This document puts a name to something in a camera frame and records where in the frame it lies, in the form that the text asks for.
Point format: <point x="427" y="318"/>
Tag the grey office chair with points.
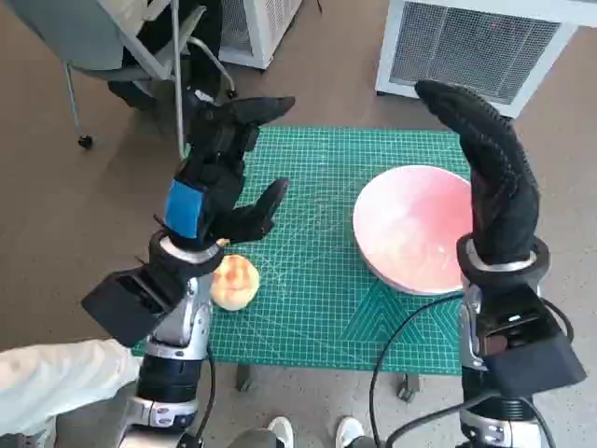
<point x="70" y="37"/>

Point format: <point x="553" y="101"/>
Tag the pink bowl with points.
<point x="401" y="224"/>

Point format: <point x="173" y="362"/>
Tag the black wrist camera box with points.
<point x="536" y="364"/>
<point x="121" y="303"/>

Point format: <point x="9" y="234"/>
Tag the large white mesh cabinet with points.
<point x="466" y="46"/>

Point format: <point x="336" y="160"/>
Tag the green cutting mat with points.
<point x="317" y="186"/>

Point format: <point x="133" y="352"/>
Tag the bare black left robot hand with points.
<point x="219" y="140"/>

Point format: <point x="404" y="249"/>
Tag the round toy bread bun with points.
<point x="238" y="284"/>

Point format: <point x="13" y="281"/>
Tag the thin silver metal pole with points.
<point x="177" y="70"/>

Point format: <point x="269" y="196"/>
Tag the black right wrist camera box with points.
<point x="536" y="364"/>

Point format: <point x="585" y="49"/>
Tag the small white mesh cabinet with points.
<point x="261" y="32"/>

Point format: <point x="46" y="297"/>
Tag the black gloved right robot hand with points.
<point x="499" y="186"/>

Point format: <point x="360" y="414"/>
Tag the orange toy bread loaf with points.
<point x="224" y="242"/>

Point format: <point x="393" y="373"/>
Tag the grey table leg caster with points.
<point x="406" y="387"/>
<point x="243" y="379"/>

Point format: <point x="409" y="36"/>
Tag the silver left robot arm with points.
<point x="193" y="322"/>

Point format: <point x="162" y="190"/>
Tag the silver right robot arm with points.
<point x="494" y="276"/>

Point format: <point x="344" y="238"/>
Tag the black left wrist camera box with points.
<point x="121" y="303"/>

